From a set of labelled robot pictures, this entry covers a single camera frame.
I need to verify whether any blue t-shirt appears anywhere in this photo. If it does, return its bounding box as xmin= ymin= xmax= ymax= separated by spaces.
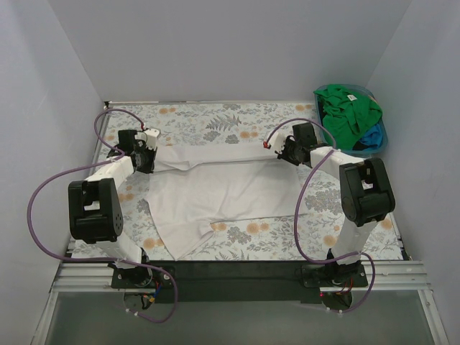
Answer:
xmin=353 ymin=124 xmax=384 ymax=151

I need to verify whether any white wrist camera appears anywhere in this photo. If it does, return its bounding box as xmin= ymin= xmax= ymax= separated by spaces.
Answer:
xmin=134 ymin=128 xmax=161 ymax=151
xmin=263 ymin=132 xmax=288 ymax=155

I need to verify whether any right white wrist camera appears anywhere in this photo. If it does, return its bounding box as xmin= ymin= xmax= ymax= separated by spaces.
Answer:
xmin=263 ymin=132 xmax=288 ymax=155

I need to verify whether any white t-shirt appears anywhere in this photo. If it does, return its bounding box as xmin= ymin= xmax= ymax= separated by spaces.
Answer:
xmin=145 ymin=142 xmax=301 ymax=259

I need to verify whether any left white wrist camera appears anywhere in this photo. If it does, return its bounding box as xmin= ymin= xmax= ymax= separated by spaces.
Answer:
xmin=134 ymin=128 xmax=161 ymax=151

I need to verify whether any aluminium frame rail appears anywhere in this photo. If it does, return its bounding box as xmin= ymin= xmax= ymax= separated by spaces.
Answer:
xmin=52 ymin=260 xmax=433 ymax=292

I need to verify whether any green t-shirt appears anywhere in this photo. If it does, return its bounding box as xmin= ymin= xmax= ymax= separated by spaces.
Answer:
xmin=314 ymin=84 xmax=383 ymax=150

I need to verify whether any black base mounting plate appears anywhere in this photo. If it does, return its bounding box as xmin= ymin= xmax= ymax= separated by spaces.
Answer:
xmin=110 ymin=258 xmax=368 ymax=305

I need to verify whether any floral patterned tablecloth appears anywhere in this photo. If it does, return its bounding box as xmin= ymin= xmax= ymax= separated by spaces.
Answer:
xmin=68 ymin=102 xmax=410 ymax=262

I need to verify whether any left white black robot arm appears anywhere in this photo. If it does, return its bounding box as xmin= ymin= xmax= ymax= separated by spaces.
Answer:
xmin=68 ymin=129 xmax=160 ymax=288

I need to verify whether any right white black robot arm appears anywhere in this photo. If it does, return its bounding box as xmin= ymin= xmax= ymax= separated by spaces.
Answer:
xmin=264 ymin=118 xmax=395 ymax=287

